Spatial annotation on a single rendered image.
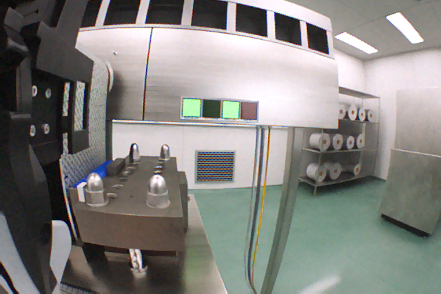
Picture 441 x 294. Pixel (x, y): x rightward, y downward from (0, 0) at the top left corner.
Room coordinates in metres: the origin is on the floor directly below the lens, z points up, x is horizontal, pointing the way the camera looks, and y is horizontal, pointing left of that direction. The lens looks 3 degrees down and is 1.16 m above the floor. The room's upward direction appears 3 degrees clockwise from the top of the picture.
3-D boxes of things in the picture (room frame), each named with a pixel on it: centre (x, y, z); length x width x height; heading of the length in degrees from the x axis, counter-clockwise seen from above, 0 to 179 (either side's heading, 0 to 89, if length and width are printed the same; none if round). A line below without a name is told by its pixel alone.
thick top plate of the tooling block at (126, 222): (0.41, 0.17, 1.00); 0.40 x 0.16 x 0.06; 14
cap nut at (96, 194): (0.23, 0.18, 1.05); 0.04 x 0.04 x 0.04
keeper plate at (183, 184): (0.45, 0.08, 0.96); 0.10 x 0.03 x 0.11; 14
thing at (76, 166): (0.34, 0.27, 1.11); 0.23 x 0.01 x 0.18; 14
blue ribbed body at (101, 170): (0.35, 0.25, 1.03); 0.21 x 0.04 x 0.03; 14
